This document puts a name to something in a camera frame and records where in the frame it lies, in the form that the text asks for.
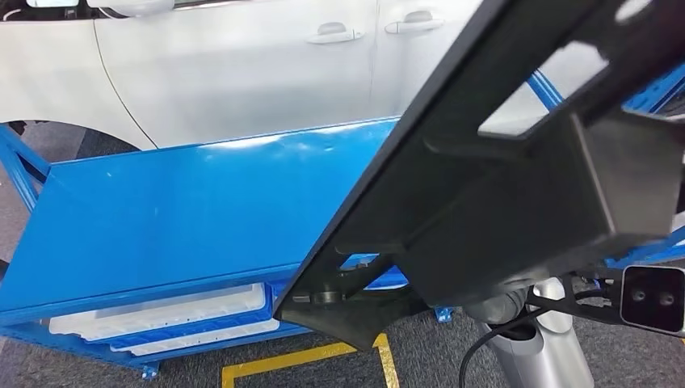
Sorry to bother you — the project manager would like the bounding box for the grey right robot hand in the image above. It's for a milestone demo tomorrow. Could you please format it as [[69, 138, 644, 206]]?
[[462, 289, 531, 326]]

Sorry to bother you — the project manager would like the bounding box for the black plastic panel part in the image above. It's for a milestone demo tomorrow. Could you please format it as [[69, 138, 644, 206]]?
[[272, 0, 685, 352]]

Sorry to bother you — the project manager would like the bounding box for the blue metal shelf rack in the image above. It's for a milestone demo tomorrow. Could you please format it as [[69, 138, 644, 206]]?
[[0, 64, 685, 382]]

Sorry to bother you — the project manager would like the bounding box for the blue plastic crate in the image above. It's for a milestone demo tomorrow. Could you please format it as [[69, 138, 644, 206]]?
[[80, 291, 275, 352], [342, 254, 410, 293]]

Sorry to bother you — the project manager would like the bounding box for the translucent white plastic crate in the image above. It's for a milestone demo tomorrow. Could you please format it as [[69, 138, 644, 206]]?
[[48, 284, 267, 342]]

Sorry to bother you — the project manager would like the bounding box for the white car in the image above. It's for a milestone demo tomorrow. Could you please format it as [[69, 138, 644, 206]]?
[[0, 0, 611, 151]]

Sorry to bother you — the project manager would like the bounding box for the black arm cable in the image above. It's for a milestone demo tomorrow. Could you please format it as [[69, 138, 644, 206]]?
[[458, 305, 606, 388]]

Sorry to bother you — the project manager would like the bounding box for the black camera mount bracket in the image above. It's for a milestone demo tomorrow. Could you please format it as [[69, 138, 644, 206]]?
[[527, 272, 624, 326]]

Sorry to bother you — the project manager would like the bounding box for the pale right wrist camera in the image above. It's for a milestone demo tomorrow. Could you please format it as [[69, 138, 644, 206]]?
[[620, 264, 685, 336]]

